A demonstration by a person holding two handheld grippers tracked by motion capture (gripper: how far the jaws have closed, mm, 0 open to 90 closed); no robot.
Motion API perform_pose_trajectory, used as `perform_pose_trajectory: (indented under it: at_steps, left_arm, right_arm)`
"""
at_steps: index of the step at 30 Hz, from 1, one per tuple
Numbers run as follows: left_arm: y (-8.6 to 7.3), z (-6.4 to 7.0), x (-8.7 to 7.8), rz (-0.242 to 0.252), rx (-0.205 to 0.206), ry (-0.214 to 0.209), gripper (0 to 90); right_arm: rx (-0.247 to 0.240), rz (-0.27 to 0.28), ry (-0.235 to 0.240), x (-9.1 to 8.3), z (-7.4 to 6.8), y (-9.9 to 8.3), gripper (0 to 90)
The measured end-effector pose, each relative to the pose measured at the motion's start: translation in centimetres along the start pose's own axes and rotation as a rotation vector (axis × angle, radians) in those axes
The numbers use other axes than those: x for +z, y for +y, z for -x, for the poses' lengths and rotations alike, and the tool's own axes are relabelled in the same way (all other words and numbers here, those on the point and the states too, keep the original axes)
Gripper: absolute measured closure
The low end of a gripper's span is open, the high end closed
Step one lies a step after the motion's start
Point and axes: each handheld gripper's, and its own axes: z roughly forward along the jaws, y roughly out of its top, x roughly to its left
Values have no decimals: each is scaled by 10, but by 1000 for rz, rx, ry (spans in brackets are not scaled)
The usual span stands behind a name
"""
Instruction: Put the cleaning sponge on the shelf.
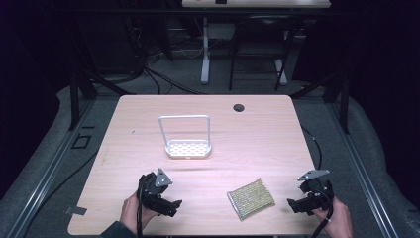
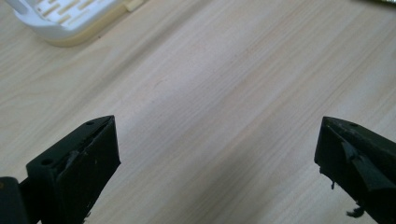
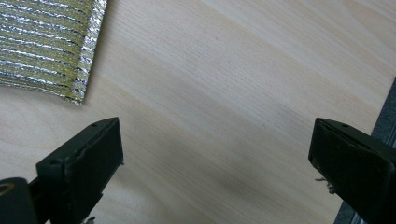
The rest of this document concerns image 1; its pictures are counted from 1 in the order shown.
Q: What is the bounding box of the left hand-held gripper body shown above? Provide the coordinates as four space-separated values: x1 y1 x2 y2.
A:
137 168 179 216

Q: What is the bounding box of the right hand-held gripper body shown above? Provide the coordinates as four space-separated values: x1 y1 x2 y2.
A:
296 169 335 212

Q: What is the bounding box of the person's left hand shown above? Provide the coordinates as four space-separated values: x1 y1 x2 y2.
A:
119 191 158 236

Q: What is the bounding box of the person's right hand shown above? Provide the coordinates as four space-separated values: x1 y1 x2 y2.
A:
311 195 354 238

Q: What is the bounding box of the white sponge holder rack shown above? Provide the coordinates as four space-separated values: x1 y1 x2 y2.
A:
157 114 213 161

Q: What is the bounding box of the grey tape strip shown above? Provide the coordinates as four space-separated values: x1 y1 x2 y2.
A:
63 205 88 217

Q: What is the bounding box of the black chair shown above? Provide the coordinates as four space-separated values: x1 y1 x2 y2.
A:
228 13 300 92

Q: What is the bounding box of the background desk with white legs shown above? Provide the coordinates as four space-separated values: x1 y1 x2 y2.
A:
180 0 332 85

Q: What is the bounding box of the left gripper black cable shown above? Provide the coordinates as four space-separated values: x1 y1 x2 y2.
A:
135 176 147 238

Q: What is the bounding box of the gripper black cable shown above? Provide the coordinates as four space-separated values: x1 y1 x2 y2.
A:
310 188 334 238
135 176 147 238

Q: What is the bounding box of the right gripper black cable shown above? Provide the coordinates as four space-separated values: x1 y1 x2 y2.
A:
310 188 334 238

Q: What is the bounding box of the black cable beside table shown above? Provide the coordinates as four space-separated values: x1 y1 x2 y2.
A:
300 126 323 171

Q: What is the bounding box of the metal floor rail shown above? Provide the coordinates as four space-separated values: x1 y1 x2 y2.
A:
5 98 97 238
326 100 399 238

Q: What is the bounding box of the black floor cable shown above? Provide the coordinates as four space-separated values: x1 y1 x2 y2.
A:
28 150 100 229

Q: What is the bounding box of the black metal frame stand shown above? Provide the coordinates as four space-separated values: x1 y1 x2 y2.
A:
289 68 352 135
66 67 137 132

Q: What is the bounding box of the bundle of black background cables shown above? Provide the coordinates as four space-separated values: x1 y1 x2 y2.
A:
130 19 207 97

